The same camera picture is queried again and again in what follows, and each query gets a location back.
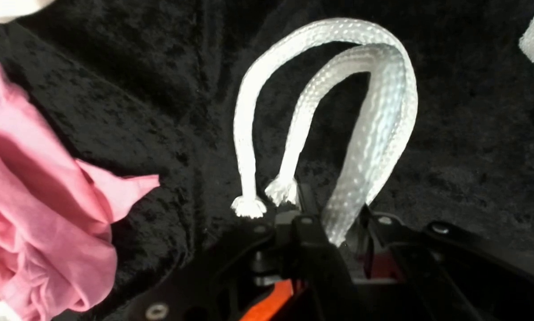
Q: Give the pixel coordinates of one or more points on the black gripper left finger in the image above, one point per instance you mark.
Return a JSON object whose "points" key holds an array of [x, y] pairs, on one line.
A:
{"points": [[326, 272]]}

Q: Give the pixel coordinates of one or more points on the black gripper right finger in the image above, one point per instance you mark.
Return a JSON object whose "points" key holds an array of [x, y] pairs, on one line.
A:
{"points": [[433, 272]]}

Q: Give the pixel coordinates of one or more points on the black velvet tablecloth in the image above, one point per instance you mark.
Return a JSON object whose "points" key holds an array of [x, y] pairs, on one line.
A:
{"points": [[130, 89]]}

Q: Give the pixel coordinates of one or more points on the pink cloth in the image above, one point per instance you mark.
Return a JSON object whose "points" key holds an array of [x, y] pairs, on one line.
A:
{"points": [[40, 206]]}

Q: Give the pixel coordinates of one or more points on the peach cloth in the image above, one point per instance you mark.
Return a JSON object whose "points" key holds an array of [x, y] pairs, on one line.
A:
{"points": [[10, 7]]}

